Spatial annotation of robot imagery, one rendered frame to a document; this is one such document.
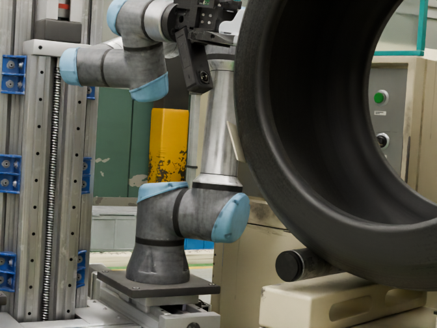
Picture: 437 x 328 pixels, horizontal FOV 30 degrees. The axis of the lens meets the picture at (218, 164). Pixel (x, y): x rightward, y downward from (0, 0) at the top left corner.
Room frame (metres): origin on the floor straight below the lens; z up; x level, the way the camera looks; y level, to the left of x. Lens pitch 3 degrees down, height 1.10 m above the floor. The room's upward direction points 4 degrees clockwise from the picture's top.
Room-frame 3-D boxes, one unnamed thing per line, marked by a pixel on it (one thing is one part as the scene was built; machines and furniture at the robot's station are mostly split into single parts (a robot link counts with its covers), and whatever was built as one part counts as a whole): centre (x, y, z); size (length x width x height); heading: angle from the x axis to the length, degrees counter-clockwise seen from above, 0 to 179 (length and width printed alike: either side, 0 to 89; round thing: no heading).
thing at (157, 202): (1.91, 0.12, 0.88); 0.13 x 0.12 x 0.14; 65
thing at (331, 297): (1.28, -0.22, 0.83); 0.36 x 0.09 x 0.06; 139
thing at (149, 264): (1.92, 0.13, 0.77); 0.15 x 0.15 x 0.10
